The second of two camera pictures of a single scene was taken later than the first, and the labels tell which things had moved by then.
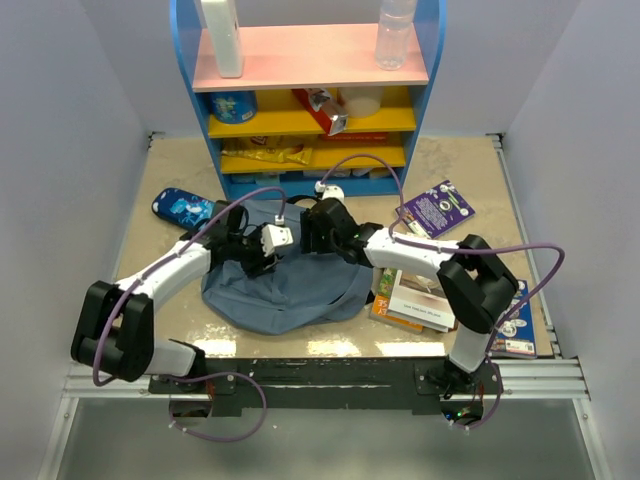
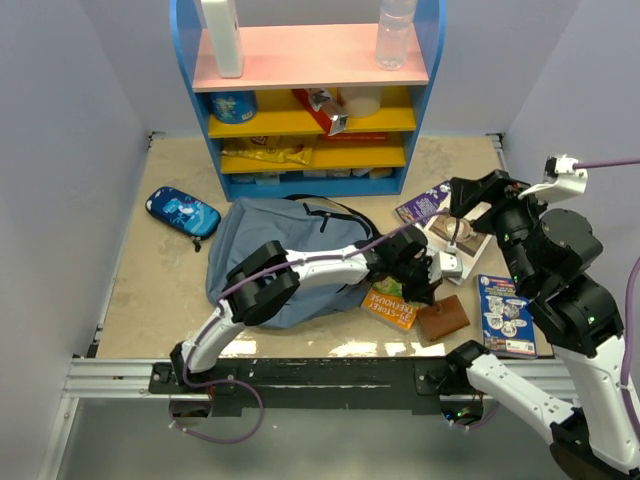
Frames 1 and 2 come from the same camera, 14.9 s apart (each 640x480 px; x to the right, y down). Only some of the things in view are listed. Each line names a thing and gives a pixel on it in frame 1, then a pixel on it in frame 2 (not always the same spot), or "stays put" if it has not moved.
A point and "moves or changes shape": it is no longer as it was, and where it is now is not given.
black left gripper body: [248, 250] -> [415, 276]
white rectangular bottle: [222, 21] stays put
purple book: [436, 210] stays put
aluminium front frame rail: [547, 378] stays put
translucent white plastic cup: [360, 102] stays put
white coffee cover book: [421, 297] -> [458, 236]
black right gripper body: [321, 243] -> [509, 214]
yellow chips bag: [269, 148] stays put
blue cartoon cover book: [514, 336] stays put
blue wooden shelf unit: [312, 108] stays put
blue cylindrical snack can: [233, 107] stays put
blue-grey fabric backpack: [306, 287] moves or changes shape
